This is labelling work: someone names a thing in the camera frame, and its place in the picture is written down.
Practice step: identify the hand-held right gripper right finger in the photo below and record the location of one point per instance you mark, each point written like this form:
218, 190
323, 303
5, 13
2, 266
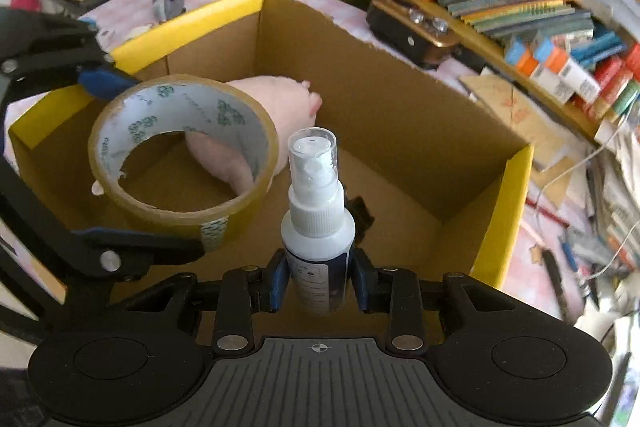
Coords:
362, 282

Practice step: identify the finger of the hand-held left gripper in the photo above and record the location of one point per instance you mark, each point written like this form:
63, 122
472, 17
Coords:
107, 82
165, 249

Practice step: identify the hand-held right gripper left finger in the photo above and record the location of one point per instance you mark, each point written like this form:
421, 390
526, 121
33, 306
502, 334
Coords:
279, 282

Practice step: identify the yellow tape roll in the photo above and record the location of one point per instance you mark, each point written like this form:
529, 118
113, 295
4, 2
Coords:
150, 213

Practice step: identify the white spray bottle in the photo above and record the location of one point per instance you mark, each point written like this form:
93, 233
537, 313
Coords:
317, 237

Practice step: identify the black binder clip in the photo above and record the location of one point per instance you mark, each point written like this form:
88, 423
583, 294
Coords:
361, 217

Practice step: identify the grey-blue toy car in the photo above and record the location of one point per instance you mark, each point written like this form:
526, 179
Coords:
169, 4

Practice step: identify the yellow cardboard box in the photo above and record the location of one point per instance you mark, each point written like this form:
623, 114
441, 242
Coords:
400, 117

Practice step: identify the pink plush pig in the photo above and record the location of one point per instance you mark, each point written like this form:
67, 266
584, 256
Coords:
280, 102

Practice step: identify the brown paper envelope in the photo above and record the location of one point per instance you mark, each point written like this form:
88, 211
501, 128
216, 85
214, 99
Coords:
515, 117

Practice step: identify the dark wooden box with knobs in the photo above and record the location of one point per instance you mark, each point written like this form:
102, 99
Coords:
405, 34

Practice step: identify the pile of papers and books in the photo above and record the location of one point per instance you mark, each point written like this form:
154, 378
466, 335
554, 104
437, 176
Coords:
620, 252

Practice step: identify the stack of papers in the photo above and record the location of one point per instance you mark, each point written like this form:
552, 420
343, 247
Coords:
620, 187

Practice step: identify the orange and white carton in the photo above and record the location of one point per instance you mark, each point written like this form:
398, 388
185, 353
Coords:
570, 74
520, 57

